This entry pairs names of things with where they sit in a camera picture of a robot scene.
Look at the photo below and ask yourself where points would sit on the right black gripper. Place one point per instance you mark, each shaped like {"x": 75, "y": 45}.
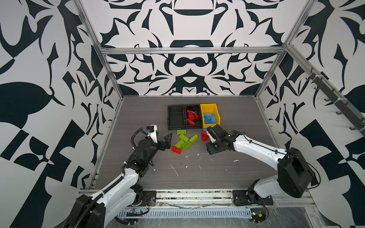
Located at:
{"x": 209, "y": 147}

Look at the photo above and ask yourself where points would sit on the green lego flat top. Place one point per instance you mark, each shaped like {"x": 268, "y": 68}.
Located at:
{"x": 181, "y": 132}

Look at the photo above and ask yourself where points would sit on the red lego cluster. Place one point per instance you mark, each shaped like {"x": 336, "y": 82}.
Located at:
{"x": 192, "y": 115}

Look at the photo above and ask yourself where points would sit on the red arch lego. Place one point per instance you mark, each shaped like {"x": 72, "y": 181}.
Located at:
{"x": 191, "y": 122}

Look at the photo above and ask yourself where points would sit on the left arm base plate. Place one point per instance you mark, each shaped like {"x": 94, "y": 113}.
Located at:
{"x": 144, "y": 198}

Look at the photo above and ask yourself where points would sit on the black bin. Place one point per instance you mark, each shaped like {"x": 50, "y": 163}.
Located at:
{"x": 176, "y": 117}
{"x": 194, "y": 108}

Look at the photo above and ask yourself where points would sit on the green lego long lower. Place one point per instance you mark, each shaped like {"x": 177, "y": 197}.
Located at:
{"x": 179, "y": 144}

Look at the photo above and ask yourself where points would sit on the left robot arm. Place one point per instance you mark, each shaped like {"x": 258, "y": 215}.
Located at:
{"x": 100, "y": 208}

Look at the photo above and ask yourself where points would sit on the green lego upside down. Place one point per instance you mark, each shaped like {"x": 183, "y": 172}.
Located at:
{"x": 186, "y": 145}

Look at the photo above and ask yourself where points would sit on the middle black bin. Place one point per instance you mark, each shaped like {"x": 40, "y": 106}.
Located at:
{"x": 194, "y": 108}

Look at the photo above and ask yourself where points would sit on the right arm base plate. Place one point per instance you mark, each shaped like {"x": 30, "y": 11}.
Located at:
{"x": 246, "y": 198}

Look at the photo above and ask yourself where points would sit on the red lego small left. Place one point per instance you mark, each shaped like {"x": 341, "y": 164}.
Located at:
{"x": 176, "y": 150}

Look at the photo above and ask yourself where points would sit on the left black bin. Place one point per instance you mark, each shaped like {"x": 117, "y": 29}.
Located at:
{"x": 176, "y": 117}

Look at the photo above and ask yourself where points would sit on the aluminium front rail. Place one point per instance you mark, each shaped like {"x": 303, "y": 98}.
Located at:
{"x": 190, "y": 198}

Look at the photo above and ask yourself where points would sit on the right electronics board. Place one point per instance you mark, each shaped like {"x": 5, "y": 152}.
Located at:
{"x": 259, "y": 216}

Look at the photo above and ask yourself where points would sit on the green lego 2x4 middle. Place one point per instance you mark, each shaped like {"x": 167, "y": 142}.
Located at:
{"x": 184, "y": 138}

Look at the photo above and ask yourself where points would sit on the white cable duct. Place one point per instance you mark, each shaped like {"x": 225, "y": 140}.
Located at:
{"x": 176, "y": 213}

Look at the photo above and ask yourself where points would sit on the yellow bin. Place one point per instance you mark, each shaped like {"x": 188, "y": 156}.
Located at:
{"x": 213, "y": 109}

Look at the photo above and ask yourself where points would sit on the red lego 2x4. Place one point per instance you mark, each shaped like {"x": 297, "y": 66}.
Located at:
{"x": 204, "y": 136}

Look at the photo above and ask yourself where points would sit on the blue lego bottom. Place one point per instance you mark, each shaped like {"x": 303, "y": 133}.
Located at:
{"x": 209, "y": 121}

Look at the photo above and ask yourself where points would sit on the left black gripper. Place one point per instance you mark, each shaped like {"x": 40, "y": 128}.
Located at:
{"x": 166, "y": 144}

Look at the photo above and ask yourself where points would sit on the left electronics board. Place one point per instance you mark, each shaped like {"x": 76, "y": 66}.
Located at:
{"x": 137, "y": 213}

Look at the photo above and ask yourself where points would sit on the electronics board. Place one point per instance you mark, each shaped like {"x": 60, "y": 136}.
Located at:
{"x": 259, "y": 216}
{"x": 137, "y": 213}

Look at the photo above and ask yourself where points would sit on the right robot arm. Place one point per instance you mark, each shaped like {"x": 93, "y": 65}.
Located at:
{"x": 294, "y": 173}

